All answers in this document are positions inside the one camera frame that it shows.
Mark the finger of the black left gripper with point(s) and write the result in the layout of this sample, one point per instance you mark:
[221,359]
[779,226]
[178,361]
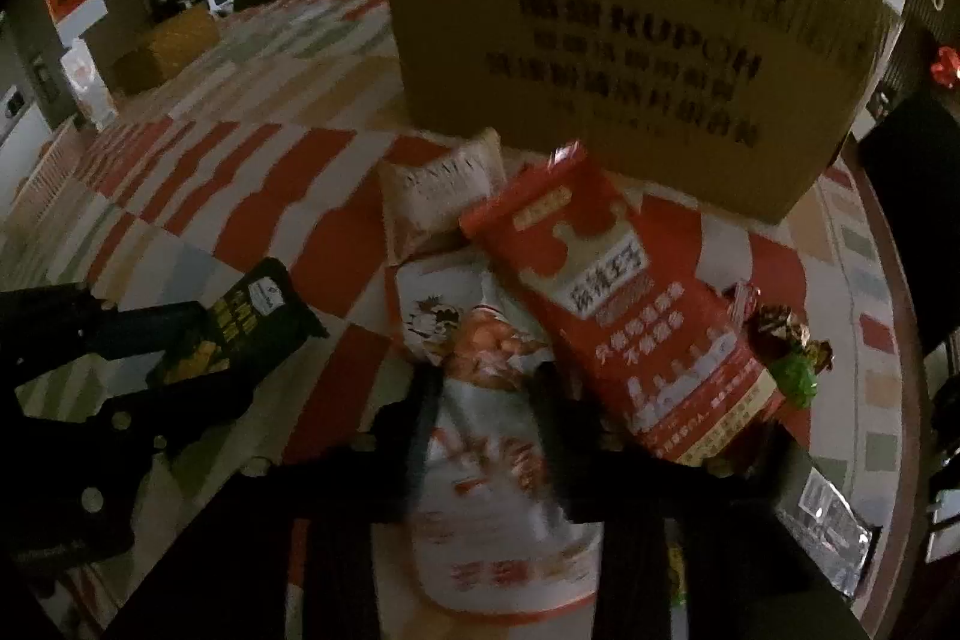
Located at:
[46,327]
[195,399]

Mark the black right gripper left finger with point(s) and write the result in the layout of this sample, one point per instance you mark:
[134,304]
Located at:
[370,479]

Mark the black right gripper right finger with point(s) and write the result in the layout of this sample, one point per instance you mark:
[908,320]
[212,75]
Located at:
[599,478]

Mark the white red snack bag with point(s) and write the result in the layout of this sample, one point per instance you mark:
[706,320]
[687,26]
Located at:
[489,538]

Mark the red spicy snack bag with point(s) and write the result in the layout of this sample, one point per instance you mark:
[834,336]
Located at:
[616,297]

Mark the black yellow snack packet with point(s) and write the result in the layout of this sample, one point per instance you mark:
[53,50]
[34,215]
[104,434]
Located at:
[255,326]

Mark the brown green wrapped candy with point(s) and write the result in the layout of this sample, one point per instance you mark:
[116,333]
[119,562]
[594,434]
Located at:
[782,342]

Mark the silver foil snack packet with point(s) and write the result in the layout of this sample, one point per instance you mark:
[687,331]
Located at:
[825,525]

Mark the white orange carton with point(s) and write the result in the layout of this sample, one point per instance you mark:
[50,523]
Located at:
[91,94]

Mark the striped checkered tablecloth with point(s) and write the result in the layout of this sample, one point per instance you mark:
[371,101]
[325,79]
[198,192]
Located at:
[267,146]

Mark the white pillow snack pack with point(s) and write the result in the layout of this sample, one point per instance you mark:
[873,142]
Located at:
[420,203]

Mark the small brown cardboard box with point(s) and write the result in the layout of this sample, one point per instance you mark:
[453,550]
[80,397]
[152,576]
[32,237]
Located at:
[166,51]

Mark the large cardboard box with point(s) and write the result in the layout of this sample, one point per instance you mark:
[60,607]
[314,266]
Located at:
[739,103]

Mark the black chair right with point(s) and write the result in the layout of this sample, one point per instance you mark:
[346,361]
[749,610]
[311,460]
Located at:
[911,160]

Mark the red bow decoration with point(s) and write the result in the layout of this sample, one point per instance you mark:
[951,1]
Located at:
[945,70]

